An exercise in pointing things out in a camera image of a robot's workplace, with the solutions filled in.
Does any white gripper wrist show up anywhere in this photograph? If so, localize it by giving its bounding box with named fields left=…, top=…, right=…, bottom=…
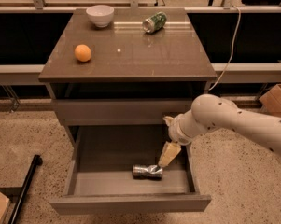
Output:
left=158, top=111, right=208, bottom=168

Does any crushed silver redbull can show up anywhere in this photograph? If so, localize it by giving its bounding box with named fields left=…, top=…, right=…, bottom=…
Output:
left=132, top=164, right=163, bottom=179

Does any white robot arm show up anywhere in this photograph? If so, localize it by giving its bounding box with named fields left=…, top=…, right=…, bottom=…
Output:
left=158, top=94, right=281, bottom=168

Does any open grey middle drawer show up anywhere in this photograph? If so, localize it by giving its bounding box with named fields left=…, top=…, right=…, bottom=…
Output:
left=50, top=125, right=211, bottom=215

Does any closed grey top drawer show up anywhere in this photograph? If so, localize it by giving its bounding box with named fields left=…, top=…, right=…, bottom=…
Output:
left=52, top=99, right=192, bottom=126

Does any green soda can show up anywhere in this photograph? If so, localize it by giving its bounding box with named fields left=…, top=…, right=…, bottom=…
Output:
left=142, top=12, right=167, bottom=34

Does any grey cabinet with glossy top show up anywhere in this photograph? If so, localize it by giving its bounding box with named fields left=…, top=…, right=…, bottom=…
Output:
left=39, top=7, right=216, bottom=141

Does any cardboard box at right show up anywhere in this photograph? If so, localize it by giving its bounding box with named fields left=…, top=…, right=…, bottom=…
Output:
left=260, top=84, right=281, bottom=117

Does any orange fruit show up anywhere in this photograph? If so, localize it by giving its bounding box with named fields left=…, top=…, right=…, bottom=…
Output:
left=74, top=44, right=91, bottom=62

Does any black metal pole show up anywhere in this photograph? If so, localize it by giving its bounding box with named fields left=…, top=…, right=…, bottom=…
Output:
left=8, top=155, right=43, bottom=224

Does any white ceramic bowl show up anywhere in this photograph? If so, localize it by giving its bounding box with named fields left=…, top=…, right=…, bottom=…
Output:
left=86, top=5, right=115, bottom=28

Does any grey horizontal rail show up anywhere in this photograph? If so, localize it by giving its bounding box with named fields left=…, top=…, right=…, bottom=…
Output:
left=0, top=63, right=281, bottom=85

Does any white power cable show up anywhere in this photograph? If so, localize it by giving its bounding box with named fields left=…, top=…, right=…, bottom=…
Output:
left=207, top=5, right=242, bottom=92

